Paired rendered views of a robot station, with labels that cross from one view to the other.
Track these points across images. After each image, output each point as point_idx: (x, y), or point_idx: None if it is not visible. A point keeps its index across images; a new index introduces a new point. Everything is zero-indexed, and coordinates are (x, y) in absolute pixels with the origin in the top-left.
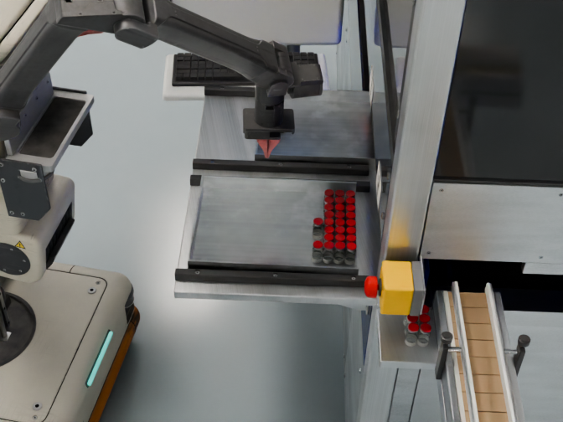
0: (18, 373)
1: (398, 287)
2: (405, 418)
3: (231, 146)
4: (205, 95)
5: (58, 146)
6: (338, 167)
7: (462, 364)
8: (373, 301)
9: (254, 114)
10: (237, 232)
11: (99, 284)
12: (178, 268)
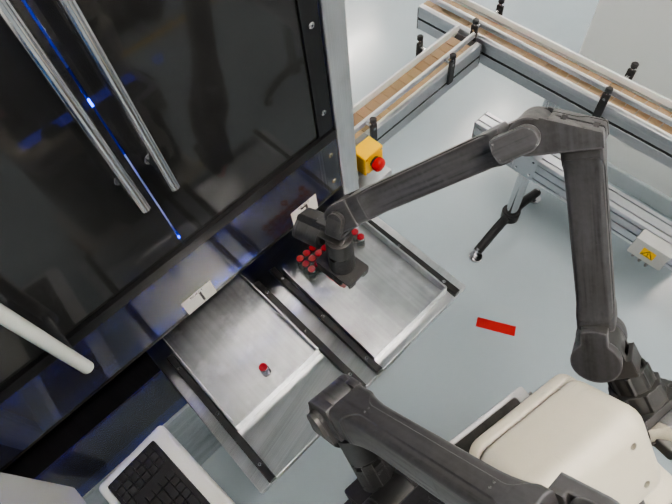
0: None
1: (375, 141)
2: None
3: (315, 389)
4: (276, 476)
5: (500, 410)
6: (274, 296)
7: (367, 127)
8: None
9: (347, 275)
10: (388, 300)
11: None
12: (453, 292)
